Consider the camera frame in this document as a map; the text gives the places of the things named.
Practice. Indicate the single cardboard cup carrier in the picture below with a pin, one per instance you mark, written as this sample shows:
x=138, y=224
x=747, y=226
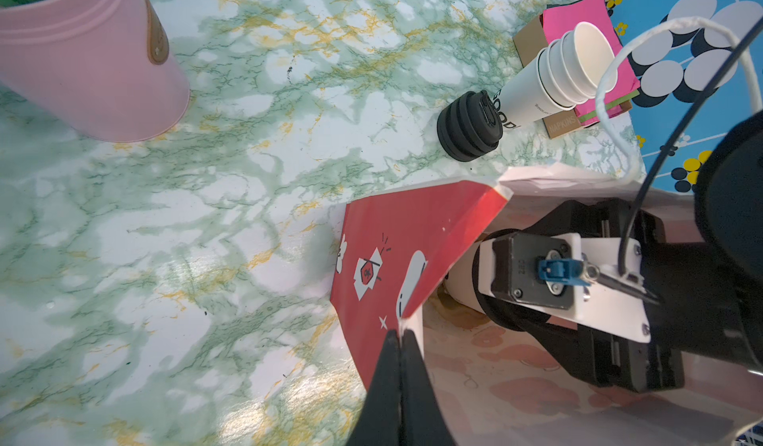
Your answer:
x=455, y=313

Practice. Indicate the stack of white paper cups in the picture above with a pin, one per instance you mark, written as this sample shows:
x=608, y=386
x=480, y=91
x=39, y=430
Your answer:
x=539, y=90

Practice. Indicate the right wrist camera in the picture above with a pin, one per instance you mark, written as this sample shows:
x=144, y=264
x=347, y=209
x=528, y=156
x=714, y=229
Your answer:
x=574, y=279

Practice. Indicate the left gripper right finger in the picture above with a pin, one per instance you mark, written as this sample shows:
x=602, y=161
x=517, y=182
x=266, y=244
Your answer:
x=422, y=422

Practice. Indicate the white paper coffee cup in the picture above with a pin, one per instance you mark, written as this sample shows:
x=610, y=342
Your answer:
x=459, y=281

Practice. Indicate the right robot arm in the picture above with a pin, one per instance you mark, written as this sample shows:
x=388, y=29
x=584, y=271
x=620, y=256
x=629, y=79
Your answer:
x=728, y=206

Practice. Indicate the pink napkin stack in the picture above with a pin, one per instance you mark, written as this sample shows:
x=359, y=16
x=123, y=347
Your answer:
x=587, y=43

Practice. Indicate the cardboard napkin box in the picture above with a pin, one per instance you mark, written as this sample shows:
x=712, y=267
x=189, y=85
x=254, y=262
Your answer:
x=529, y=41

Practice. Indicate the red white paper bag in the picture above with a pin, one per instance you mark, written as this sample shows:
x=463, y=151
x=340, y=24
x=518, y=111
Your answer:
x=497, y=386

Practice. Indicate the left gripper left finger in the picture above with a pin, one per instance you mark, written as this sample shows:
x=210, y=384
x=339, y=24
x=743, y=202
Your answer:
x=380, y=422

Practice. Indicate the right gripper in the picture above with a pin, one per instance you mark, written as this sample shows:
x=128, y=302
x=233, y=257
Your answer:
x=696, y=302

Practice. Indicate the stack of black lids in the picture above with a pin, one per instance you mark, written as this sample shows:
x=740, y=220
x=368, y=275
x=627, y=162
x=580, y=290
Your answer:
x=470, y=127

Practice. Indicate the pink utensil cup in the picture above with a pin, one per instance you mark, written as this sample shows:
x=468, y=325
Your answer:
x=104, y=67

